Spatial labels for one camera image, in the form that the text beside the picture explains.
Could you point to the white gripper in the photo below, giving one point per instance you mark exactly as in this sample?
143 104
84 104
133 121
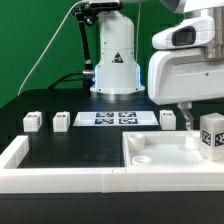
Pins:
184 76

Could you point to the white square tabletop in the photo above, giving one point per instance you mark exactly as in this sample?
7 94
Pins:
164 148

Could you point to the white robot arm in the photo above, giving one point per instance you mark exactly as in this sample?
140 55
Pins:
117 72

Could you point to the white U-shaped obstacle fence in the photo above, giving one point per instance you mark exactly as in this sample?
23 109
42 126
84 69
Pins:
13 180

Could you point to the white marker sheet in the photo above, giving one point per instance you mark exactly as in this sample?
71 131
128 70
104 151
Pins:
121 118

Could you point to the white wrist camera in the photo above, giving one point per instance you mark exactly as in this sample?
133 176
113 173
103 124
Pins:
189 33

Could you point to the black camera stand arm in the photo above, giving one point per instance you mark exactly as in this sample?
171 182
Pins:
88 66

